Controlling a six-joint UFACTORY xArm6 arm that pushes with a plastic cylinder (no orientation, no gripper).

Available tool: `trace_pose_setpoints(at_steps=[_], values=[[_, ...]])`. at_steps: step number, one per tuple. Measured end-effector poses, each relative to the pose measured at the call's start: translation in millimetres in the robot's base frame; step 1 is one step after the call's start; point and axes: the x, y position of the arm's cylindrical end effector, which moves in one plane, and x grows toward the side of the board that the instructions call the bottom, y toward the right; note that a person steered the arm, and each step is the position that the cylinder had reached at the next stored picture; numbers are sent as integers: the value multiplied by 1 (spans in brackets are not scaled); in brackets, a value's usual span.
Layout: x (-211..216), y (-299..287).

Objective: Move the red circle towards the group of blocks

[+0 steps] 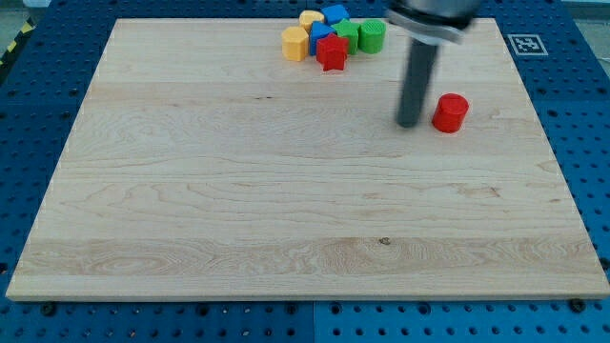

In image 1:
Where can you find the blue pentagon block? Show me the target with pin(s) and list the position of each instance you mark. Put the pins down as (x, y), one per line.
(318, 31)

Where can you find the yellow black hazard tape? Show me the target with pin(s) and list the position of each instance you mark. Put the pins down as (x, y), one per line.
(17, 44)

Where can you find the green cylinder block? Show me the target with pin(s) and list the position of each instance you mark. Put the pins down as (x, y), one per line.
(371, 36)

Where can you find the blue cube block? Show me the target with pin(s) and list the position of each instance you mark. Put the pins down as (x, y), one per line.
(335, 14)

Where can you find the light wooden board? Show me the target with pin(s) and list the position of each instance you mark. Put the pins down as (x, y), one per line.
(202, 165)

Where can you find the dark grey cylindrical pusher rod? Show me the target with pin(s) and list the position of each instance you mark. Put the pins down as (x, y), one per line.
(420, 63)

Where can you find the yellow hexagon block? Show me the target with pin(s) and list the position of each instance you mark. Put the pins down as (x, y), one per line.
(295, 43)

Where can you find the red cylinder block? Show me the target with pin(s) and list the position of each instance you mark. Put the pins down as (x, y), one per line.
(450, 112)

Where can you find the green star block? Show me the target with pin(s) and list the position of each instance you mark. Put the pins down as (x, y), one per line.
(350, 30)

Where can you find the red star block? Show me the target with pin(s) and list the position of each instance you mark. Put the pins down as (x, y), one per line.
(332, 51)

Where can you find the yellow rounded block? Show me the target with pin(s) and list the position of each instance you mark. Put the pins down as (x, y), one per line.
(307, 17)

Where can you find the white fiducial marker tag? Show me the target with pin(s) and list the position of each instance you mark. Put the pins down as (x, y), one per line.
(526, 44)

